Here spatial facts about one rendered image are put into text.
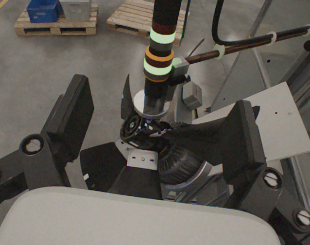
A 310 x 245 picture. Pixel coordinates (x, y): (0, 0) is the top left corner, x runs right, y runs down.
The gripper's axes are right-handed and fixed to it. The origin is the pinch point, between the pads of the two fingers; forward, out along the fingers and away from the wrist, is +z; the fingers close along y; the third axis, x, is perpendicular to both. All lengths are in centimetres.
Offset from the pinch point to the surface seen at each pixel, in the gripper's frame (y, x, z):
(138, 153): -2, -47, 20
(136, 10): -50, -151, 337
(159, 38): -0.8, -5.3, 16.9
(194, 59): 5.8, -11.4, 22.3
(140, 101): -2.7, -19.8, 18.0
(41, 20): -181, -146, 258
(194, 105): 18, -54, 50
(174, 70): 2.4, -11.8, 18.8
